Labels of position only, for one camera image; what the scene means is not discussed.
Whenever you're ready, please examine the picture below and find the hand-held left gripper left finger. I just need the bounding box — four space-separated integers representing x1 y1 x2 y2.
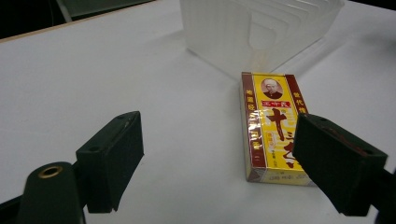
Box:
75 110 145 214

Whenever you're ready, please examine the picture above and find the translucent white plastic container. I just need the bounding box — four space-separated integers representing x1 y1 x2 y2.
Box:
179 0 346 81

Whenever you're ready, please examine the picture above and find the yellow and red packet box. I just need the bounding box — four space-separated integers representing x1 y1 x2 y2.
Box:
239 71 316 187

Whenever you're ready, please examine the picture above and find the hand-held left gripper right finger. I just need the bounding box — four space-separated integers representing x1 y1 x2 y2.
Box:
291 113 389 217

